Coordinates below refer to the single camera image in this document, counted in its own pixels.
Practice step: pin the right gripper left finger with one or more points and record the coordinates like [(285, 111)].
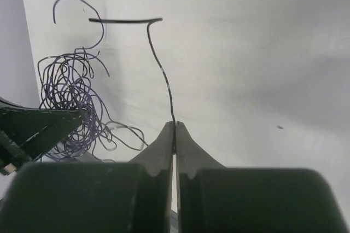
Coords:
[(133, 196)]

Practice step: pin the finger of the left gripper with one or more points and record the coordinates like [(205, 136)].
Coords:
[(29, 133)]

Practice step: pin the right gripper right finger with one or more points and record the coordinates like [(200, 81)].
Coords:
[(215, 198)]

